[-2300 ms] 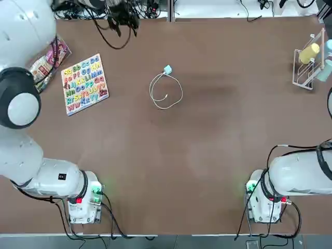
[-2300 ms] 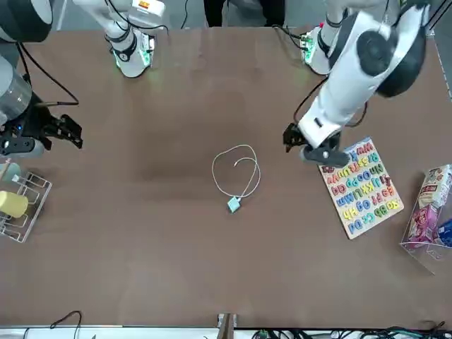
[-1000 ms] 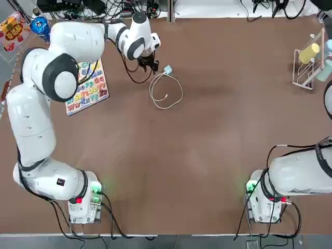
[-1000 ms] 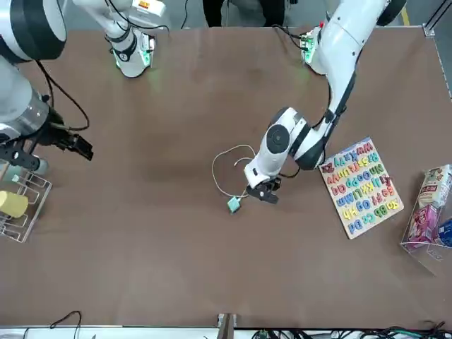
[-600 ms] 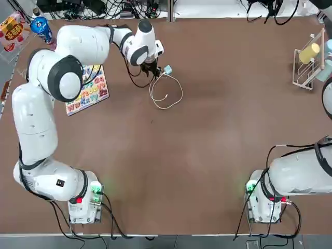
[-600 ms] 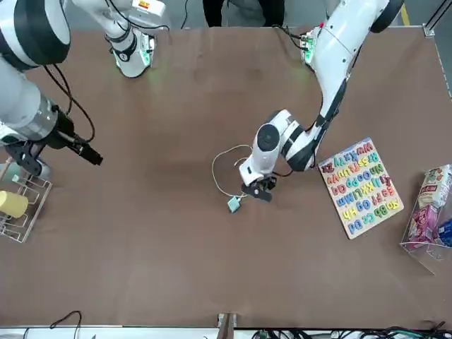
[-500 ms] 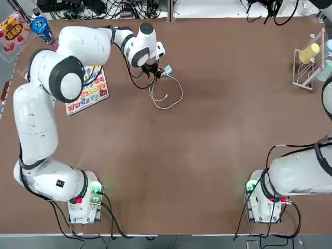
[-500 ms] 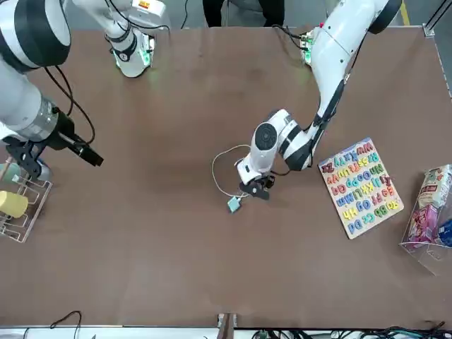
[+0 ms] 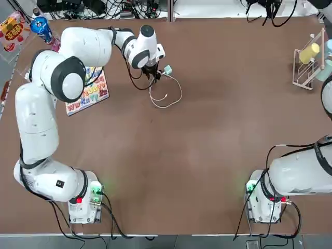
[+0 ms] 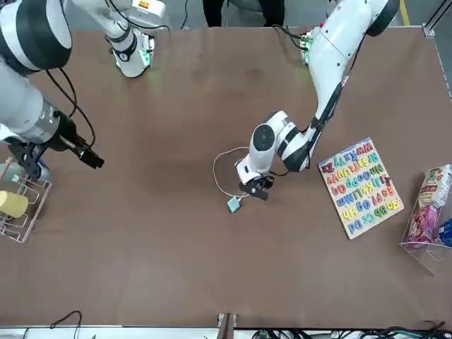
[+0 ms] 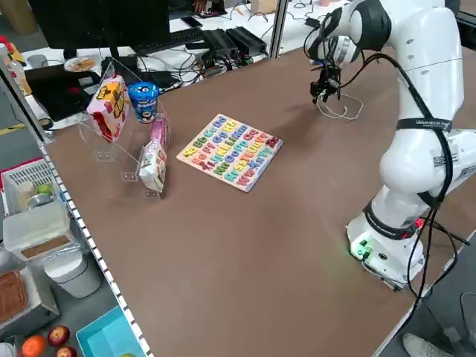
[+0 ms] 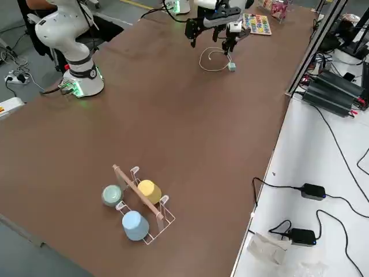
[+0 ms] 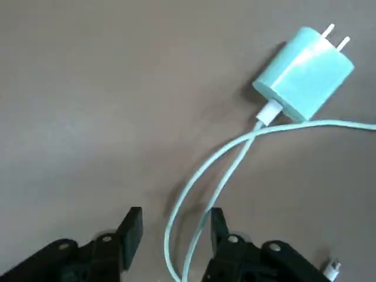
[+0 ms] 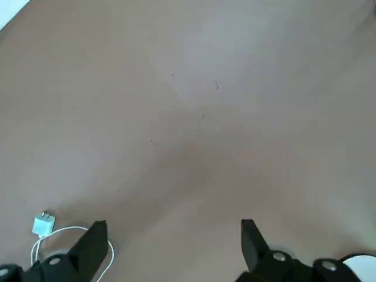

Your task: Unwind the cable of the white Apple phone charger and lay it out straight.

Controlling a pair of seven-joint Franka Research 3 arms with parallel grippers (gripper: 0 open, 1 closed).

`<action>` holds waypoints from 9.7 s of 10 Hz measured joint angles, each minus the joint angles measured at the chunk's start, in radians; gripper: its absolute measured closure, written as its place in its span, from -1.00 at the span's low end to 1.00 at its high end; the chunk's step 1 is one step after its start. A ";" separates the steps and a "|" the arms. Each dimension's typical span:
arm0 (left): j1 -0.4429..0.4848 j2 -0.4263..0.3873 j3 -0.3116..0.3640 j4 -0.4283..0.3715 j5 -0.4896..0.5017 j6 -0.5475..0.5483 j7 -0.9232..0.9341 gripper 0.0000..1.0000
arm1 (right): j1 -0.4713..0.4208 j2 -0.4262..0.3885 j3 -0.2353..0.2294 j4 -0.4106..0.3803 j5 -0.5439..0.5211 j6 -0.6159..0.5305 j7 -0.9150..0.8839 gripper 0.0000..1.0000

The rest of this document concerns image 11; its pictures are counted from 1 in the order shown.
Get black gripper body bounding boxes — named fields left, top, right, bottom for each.
left=318, top=62, right=344, bottom=90

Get white charger cable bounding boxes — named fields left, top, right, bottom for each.
left=315, top=92, right=364, bottom=121

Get black power brick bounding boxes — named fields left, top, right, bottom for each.
left=202, top=28, right=239, bottom=64
left=225, top=26, right=268, bottom=57

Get wooden alphabet puzzle board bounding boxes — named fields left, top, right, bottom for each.
left=176, top=113, right=284, bottom=193

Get black keyboard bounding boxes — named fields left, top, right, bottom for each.
left=132, top=28, right=209, bottom=57

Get pink snack packet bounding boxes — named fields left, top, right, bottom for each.
left=149, top=113, right=172, bottom=150

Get blue snack cup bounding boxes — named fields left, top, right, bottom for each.
left=127, top=82, right=161, bottom=125

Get white snack packet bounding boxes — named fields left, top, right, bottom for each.
left=138, top=139, right=169, bottom=194

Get pink yellow snack box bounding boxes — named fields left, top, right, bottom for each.
left=86, top=74, right=132, bottom=144

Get clear acrylic shelf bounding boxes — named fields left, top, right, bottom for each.
left=77, top=57, right=173, bottom=201

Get black monitor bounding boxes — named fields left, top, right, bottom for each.
left=28, top=0, right=171, bottom=62

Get plate of snacks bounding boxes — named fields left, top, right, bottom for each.
left=63, top=57, right=97, bottom=73

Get black flat case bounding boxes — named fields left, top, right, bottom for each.
left=24, top=63, right=103, bottom=123

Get clear plastic bottle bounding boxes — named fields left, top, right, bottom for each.
left=5, top=59, right=33, bottom=97

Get grey bowl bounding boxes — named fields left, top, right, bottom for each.
left=26, top=193, right=52, bottom=209

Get white plastic basket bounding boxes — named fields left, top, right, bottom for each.
left=0, top=158, right=63, bottom=217

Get white bin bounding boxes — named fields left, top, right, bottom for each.
left=41, top=252, right=102, bottom=299

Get beige paper cup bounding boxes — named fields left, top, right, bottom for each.
left=16, top=181, right=38, bottom=210

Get red yellow packet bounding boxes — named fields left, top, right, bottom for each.
left=0, top=36, right=24, bottom=62

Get clear lidded container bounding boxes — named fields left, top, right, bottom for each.
left=2, top=202, right=72, bottom=261

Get teal box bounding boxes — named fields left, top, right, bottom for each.
left=76, top=305, right=149, bottom=357

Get grey metal box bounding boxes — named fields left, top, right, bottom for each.
left=0, top=266, right=60, bottom=338

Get orange fruit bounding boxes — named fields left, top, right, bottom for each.
left=21, top=335, right=48, bottom=357

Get aluminium post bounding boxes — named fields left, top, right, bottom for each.
left=269, top=0, right=290, bottom=60

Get tangled black cables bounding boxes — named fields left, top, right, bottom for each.
left=135, top=48, right=242, bottom=93

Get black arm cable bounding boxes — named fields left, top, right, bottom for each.
left=303, top=13, right=455, bottom=209

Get black foot cable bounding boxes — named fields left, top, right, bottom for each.
left=393, top=213, right=472, bottom=309

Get white table edge rail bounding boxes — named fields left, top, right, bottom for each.
left=39, top=139, right=154, bottom=357

